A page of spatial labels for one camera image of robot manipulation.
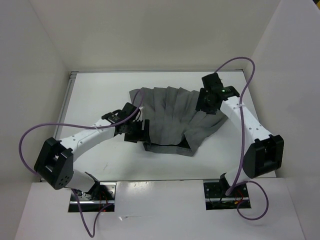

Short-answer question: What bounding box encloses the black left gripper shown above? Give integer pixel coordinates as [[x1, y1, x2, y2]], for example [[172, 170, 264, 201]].
[[124, 118, 151, 143]]

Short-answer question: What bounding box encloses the grey pleated skirt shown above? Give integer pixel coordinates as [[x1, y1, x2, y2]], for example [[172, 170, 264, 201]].
[[129, 86, 227, 157]]

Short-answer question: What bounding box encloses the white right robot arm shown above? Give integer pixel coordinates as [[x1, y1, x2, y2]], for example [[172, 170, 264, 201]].
[[196, 72, 284, 197]]

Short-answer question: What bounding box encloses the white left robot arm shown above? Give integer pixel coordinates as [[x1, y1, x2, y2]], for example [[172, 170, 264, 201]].
[[34, 102, 150, 200]]

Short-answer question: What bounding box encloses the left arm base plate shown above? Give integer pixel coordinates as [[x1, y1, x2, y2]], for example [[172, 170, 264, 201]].
[[68, 182, 117, 213]]

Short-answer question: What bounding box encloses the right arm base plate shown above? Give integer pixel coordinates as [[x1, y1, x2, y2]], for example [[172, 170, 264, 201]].
[[203, 180, 251, 211]]

